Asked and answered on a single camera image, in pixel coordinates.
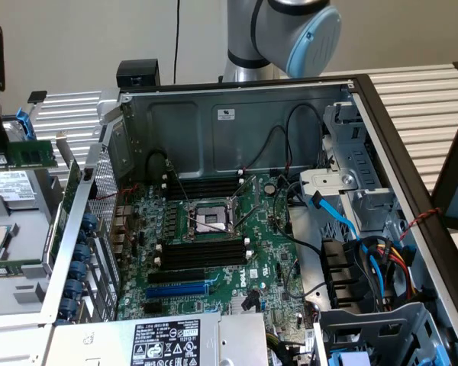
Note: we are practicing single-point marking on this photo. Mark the green RAM stick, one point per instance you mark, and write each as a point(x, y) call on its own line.
point(30, 154)
point(23, 263)

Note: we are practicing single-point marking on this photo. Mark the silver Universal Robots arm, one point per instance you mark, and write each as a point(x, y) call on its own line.
point(275, 30)

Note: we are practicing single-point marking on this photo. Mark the RAM slot with white latches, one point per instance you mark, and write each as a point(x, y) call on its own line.
point(204, 251)
point(204, 264)
point(202, 180)
point(202, 189)

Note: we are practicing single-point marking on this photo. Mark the silver hard disk white label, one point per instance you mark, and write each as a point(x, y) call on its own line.
point(15, 187)

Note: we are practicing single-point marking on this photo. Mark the grey parts rack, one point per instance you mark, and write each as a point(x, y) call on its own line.
point(32, 228)

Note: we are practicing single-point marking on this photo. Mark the blue card retainer clip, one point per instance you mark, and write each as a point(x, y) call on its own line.
point(82, 253)
point(74, 289)
point(88, 222)
point(78, 270)
point(68, 308)

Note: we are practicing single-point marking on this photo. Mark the black box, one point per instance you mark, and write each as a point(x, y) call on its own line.
point(137, 72)

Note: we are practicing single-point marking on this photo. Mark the thin metal locking lever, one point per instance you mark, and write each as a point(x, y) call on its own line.
point(180, 183)
point(208, 225)

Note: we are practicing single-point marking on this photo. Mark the white case label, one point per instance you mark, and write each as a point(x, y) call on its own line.
point(224, 114)

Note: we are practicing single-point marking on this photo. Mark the metal CPU socket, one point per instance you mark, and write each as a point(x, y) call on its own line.
point(208, 219)

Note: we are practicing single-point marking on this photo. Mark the long black expansion slot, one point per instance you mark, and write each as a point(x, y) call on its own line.
point(175, 276)

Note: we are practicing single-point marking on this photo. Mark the short black expansion slot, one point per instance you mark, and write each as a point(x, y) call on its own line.
point(152, 308)

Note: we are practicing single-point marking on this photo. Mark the long blue expansion slot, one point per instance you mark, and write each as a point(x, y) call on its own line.
point(175, 291)

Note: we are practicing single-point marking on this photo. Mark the open grey PC case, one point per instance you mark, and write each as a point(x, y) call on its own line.
point(271, 103)

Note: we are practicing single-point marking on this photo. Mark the silver coin cell battery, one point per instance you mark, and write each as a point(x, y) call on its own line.
point(270, 188)

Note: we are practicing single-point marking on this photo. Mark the green Dell motherboard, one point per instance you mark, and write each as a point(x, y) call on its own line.
point(267, 236)

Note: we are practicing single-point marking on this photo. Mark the silver chipset heatsink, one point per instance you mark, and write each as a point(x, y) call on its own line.
point(234, 307)

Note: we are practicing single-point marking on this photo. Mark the silver labelled power supply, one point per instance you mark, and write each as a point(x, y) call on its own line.
point(244, 335)

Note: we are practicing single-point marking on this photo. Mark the grey metal disk bay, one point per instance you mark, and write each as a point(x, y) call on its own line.
point(328, 179)

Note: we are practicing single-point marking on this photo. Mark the blue plastic piece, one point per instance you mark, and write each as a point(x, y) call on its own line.
point(351, 359)

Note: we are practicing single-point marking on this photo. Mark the blue-grey metal disk bay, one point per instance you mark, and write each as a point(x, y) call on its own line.
point(385, 328)

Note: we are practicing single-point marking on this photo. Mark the dark framed panel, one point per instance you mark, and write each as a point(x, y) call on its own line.
point(442, 190)

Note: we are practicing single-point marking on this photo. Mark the blue plastic disk rail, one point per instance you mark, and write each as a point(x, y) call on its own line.
point(26, 122)

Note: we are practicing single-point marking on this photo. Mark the black plastic bracket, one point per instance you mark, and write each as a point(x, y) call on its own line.
point(339, 267)

